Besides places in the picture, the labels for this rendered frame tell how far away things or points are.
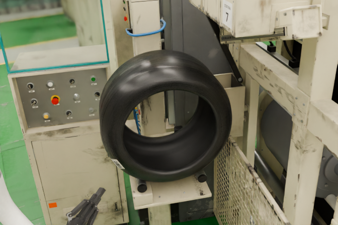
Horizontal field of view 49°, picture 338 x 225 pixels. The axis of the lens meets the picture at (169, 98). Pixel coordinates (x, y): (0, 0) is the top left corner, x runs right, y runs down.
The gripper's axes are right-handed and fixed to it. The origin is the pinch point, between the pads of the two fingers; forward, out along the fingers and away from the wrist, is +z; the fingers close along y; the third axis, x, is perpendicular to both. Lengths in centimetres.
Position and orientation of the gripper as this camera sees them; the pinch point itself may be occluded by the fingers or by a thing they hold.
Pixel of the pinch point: (97, 195)
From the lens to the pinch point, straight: 156.4
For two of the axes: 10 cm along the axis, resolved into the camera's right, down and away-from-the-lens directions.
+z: 4.8, -7.0, 5.3
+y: 5.3, 7.1, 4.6
